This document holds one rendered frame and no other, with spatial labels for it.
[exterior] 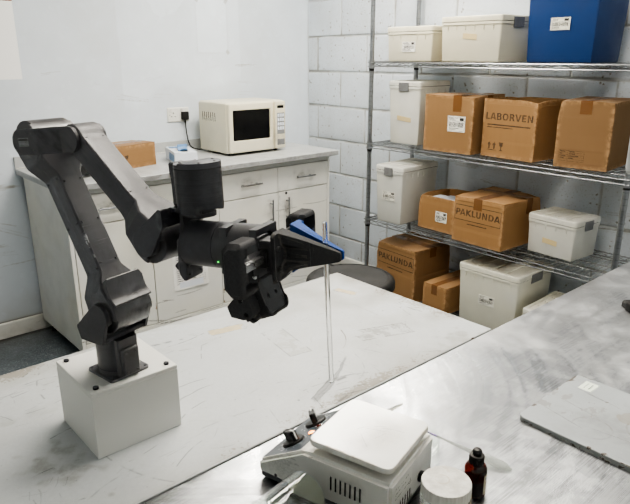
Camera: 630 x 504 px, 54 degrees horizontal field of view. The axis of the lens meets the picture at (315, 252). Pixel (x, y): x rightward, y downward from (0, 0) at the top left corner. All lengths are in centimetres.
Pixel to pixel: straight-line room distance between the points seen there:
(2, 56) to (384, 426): 297
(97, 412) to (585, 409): 76
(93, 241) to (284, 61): 351
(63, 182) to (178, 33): 301
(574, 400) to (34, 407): 90
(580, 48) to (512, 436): 211
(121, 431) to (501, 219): 234
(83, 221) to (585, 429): 81
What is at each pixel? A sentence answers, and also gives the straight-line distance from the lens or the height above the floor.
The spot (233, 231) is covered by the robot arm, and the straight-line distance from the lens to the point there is 73.
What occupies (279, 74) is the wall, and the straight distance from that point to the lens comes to 431.
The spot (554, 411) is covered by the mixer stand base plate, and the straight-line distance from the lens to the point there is 109.
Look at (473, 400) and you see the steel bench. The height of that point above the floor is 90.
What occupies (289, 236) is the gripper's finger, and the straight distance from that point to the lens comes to 68.
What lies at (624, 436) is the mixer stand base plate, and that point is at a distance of 107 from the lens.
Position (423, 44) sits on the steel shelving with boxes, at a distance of 330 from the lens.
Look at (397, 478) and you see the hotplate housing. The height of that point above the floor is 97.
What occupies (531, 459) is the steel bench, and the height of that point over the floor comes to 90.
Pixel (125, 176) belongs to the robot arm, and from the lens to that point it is 85.
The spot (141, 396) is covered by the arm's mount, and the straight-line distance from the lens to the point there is 97.
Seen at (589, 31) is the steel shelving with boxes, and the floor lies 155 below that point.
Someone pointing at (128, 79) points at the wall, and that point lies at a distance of 374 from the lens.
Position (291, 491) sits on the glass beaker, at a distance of 77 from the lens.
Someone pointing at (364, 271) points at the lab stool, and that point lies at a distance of 244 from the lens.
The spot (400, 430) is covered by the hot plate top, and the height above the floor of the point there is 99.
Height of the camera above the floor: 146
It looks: 18 degrees down
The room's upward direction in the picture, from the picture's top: straight up
